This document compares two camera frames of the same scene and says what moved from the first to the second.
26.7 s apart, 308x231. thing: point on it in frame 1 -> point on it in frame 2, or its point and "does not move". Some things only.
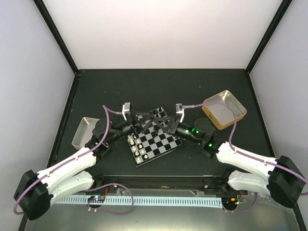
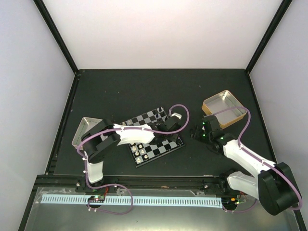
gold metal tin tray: x=221 y=116 does not move
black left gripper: x=139 y=121 -> x=174 y=137
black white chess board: x=152 y=142 does not move
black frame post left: x=56 y=34 does not move
